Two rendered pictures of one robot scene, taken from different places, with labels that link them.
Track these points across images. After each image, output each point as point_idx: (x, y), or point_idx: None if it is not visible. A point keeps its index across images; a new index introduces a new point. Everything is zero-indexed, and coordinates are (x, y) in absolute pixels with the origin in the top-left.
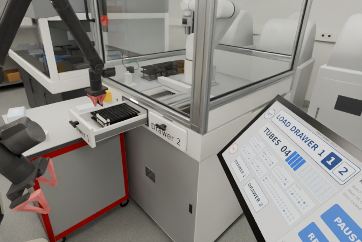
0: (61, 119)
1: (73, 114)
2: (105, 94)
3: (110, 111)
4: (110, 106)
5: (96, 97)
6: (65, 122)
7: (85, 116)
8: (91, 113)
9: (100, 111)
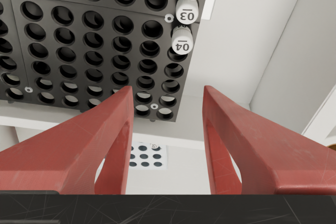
0: (192, 184)
1: (320, 143)
2: (17, 170)
3: (46, 29)
4: (6, 112)
5: (325, 182)
6: (192, 167)
7: (189, 121)
8: (177, 105)
9: (115, 85)
